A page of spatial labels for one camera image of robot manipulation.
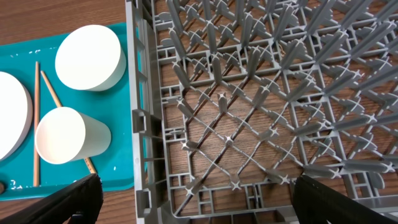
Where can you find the right wooden chopstick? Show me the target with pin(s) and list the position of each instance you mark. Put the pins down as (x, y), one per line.
(57, 102)

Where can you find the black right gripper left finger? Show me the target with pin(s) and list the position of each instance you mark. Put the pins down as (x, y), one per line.
(80, 202)

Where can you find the left wooden chopstick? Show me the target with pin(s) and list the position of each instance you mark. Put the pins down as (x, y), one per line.
(36, 180)

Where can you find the teal plastic tray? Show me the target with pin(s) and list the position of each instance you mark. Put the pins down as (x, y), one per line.
(112, 107)

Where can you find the large white upturned bowl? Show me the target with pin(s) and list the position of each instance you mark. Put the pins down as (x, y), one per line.
(90, 58)

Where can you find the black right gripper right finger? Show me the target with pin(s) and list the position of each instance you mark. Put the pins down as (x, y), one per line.
(314, 202)

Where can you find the wooden chopstick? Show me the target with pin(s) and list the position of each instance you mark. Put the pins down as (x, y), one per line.
(36, 180)
(57, 102)

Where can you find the grey dishwasher rack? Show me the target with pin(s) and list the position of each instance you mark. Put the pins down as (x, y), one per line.
(233, 100)

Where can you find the small white upturned cup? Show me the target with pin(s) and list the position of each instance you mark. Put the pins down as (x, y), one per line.
(65, 135)

